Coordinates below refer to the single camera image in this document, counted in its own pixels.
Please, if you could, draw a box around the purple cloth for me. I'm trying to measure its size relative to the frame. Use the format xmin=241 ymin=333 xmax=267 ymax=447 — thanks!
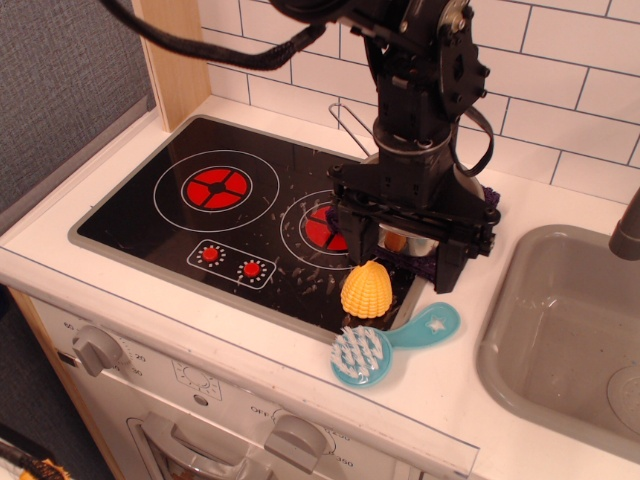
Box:
xmin=326 ymin=186 xmax=501 ymax=285

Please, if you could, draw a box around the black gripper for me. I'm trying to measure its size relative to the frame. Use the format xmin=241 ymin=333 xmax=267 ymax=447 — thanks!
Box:
xmin=328 ymin=137 xmax=500 ymax=294

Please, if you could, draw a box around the grey timer knob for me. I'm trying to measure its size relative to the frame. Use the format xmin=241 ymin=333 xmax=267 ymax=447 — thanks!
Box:
xmin=72 ymin=325 xmax=123 ymax=377

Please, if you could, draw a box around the yellow black object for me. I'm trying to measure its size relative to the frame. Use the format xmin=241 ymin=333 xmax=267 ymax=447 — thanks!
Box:
xmin=1 ymin=441 xmax=68 ymax=480

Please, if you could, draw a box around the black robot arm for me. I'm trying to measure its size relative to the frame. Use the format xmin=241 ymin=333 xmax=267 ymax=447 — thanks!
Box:
xmin=276 ymin=1 xmax=500 ymax=293

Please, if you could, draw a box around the yellow toy corn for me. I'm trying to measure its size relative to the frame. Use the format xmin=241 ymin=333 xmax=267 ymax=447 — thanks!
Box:
xmin=341 ymin=261 xmax=393 ymax=319

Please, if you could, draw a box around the red left stove knob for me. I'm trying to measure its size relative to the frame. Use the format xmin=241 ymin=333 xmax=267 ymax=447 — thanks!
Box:
xmin=201 ymin=247 xmax=220 ymax=263

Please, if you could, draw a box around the red stove knob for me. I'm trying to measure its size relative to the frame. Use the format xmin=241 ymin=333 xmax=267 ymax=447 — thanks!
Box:
xmin=201 ymin=247 xmax=220 ymax=263
xmin=242 ymin=262 xmax=262 ymax=278

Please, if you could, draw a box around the grey sink basin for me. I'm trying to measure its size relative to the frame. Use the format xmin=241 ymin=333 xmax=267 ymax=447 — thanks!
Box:
xmin=477 ymin=225 xmax=639 ymax=462

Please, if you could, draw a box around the grey oven door handle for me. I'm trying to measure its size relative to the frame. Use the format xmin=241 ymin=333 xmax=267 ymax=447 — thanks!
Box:
xmin=138 ymin=413 xmax=274 ymax=479

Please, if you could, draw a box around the wooden post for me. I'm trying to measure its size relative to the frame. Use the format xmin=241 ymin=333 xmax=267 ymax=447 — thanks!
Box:
xmin=132 ymin=0 xmax=211 ymax=132

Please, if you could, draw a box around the red right stove knob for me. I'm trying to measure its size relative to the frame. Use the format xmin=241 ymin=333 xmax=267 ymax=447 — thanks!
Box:
xmin=242 ymin=262 xmax=262 ymax=278

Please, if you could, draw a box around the silver metal pot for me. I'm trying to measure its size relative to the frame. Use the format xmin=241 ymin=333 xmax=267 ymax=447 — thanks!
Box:
xmin=328 ymin=102 xmax=481 ymax=261

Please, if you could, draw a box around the grey oven knob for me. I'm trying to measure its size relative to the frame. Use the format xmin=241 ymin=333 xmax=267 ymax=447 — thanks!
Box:
xmin=264 ymin=415 xmax=328 ymax=474

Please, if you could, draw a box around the black toy stove top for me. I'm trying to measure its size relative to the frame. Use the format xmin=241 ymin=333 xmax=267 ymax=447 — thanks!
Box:
xmin=67 ymin=114 xmax=427 ymax=345

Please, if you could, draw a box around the teal scrub brush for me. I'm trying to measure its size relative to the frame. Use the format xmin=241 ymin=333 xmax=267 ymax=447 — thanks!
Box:
xmin=330 ymin=302 xmax=461 ymax=388

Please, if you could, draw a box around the grey faucet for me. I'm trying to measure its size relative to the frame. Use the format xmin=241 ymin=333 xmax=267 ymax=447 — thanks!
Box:
xmin=609 ymin=189 xmax=640 ymax=261

